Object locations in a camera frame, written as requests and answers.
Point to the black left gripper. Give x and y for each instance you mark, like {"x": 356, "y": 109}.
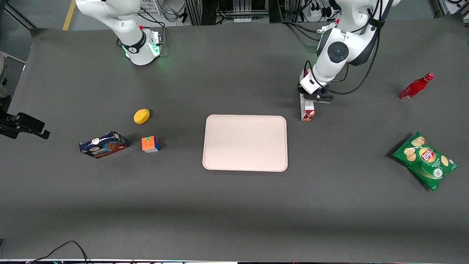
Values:
{"x": 302, "y": 90}

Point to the red cookie box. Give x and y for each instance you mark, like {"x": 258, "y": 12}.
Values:
{"x": 307, "y": 111}

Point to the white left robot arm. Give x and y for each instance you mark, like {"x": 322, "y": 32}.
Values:
{"x": 344, "y": 44}

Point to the beige plastic tray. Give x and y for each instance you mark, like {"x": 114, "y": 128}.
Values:
{"x": 245, "y": 143}

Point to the blue cookie box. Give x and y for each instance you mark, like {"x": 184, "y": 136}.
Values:
{"x": 103, "y": 144}

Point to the white power strip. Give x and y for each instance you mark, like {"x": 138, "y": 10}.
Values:
{"x": 315, "y": 13}

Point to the red plastic bottle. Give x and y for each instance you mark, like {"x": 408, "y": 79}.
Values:
{"x": 415, "y": 88}

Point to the green chips bag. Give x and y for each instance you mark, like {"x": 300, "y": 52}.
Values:
{"x": 425, "y": 160}

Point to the colourful puzzle cube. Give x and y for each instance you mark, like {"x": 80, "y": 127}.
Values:
{"x": 150, "y": 144}

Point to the yellow lemon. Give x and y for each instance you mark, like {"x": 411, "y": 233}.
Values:
{"x": 141, "y": 116}

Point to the white perforated crate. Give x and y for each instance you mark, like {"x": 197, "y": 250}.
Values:
{"x": 150, "y": 6}

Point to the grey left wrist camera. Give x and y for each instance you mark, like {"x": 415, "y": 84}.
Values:
{"x": 309, "y": 82}

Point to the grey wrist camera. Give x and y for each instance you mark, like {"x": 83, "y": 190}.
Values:
{"x": 156, "y": 41}
{"x": 309, "y": 82}

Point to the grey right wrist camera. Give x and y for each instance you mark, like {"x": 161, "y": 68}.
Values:
{"x": 156, "y": 41}

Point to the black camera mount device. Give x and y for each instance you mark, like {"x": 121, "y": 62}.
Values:
{"x": 22, "y": 125}

